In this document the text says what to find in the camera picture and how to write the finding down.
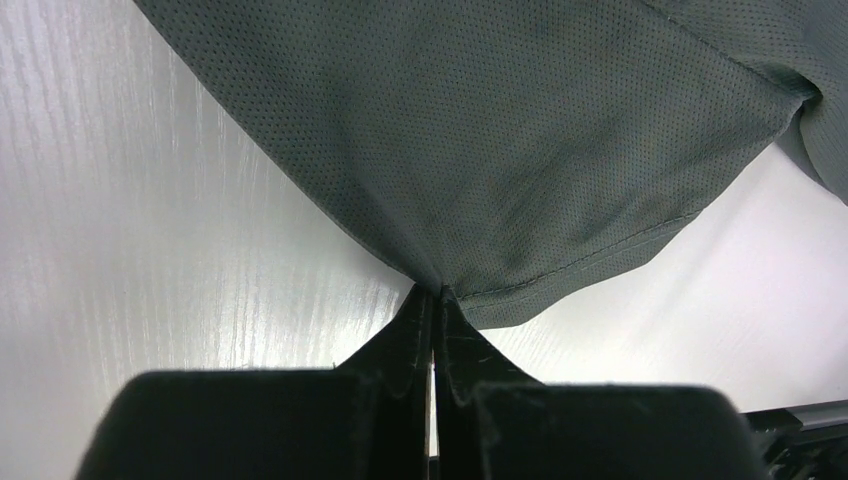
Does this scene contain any dark grey t-shirt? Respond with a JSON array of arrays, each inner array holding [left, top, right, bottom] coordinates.
[[139, 1, 847, 328]]

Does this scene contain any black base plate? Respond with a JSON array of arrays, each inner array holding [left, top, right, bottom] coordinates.
[[745, 400, 847, 480]]

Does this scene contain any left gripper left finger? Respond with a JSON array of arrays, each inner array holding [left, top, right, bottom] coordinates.
[[77, 287, 434, 479]]

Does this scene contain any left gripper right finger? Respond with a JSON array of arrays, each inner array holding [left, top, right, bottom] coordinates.
[[433, 289, 767, 479]]

